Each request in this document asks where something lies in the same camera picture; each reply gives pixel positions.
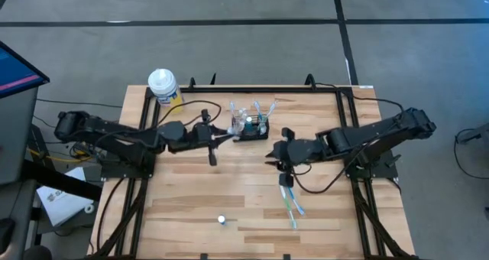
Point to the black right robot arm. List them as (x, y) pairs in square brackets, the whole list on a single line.
[(374, 134)]

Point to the blue screen computer monitor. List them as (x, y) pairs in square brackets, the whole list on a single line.
[(15, 72)]

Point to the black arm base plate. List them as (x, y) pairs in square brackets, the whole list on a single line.
[(114, 172), (386, 172)]

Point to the yellow Lysol wipes canister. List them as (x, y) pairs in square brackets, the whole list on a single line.
[(162, 82)]

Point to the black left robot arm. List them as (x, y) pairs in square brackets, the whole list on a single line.
[(114, 132)]

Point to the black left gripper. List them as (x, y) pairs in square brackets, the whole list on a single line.
[(200, 137)]

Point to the black aluminium table frame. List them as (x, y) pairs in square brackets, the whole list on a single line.
[(267, 89)]

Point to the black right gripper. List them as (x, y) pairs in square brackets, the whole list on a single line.
[(302, 151)]

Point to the person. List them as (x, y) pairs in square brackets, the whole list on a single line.
[(37, 254)]

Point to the grey equipment cabinet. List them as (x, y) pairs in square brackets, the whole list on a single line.
[(17, 137)]

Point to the black desk leg bar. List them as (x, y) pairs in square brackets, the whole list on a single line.
[(57, 179)]

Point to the white printed booklet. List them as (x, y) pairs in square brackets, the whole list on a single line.
[(61, 204)]

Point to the dark grey floor object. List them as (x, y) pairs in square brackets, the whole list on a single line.
[(477, 134)]

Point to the black rounded object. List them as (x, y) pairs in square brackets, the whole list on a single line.
[(5, 233)]

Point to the blue toothbrush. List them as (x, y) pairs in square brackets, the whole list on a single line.
[(272, 108), (297, 204), (263, 129)]

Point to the grey desk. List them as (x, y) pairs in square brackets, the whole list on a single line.
[(21, 221)]

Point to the small white tape roll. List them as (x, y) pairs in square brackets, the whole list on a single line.
[(86, 208)]

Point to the white sticker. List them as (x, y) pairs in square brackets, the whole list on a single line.
[(366, 86)]

